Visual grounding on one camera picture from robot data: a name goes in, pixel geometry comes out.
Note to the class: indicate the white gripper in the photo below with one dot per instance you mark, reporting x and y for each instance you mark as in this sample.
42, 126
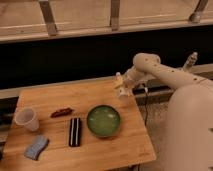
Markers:
129, 80

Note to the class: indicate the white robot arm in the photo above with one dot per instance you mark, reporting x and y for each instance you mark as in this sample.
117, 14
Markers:
189, 120

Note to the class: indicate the green ceramic bowl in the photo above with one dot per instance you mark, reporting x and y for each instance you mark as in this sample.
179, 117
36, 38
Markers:
103, 121

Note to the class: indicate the wooden board table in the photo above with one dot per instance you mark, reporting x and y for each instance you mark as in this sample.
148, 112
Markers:
130, 146

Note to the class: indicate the black white striped bar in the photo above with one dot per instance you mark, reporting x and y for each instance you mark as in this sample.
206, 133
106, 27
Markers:
75, 132

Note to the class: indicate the brown red snack wrapper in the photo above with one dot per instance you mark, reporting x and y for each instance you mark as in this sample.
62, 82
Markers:
61, 112

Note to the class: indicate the metal valve fitting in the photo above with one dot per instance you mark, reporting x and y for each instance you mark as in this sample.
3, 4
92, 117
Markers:
191, 60

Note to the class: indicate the translucent plastic cup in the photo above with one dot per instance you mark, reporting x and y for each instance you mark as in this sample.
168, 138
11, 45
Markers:
27, 118

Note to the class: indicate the blue sponge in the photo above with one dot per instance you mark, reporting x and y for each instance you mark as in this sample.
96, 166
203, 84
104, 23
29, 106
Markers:
36, 147

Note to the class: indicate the metal window frame post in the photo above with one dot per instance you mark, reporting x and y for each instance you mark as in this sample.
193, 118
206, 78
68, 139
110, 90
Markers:
48, 17
195, 17
114, 14

